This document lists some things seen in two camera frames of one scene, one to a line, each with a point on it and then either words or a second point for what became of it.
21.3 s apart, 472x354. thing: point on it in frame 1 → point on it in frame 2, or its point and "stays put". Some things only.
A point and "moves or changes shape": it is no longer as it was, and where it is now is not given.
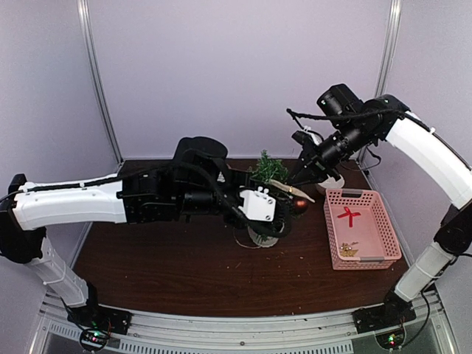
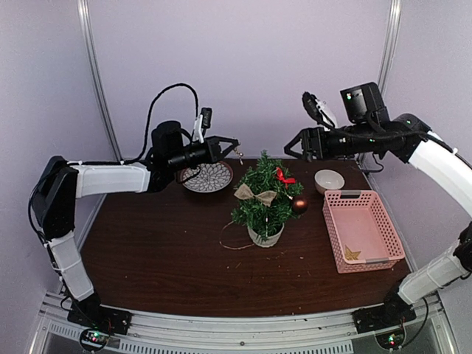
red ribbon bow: (350, 215) → (280, 176)
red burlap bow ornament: (291, 189) moves or changes shape
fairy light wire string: (235, 237) → (229, 247)
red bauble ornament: (301, 206) stays put
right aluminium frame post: (389, 54) stays put
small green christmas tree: (269, 169) stays put
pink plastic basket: (378, 246) stays put
